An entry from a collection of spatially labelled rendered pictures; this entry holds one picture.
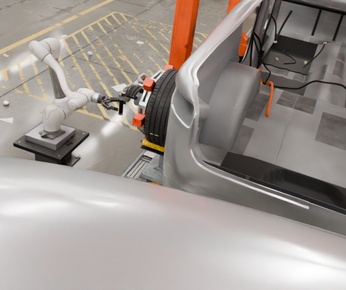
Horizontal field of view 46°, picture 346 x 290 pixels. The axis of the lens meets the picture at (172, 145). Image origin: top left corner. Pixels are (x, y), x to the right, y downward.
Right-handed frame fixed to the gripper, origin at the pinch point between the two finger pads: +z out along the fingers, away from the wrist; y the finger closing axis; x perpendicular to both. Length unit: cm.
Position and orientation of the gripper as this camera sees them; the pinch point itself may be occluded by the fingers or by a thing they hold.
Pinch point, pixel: (120, 106)
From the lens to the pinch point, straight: 350.6
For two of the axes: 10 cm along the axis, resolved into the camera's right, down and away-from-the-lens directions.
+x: 1.2, -8.1, -5.7
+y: -3.8, 4.9, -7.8
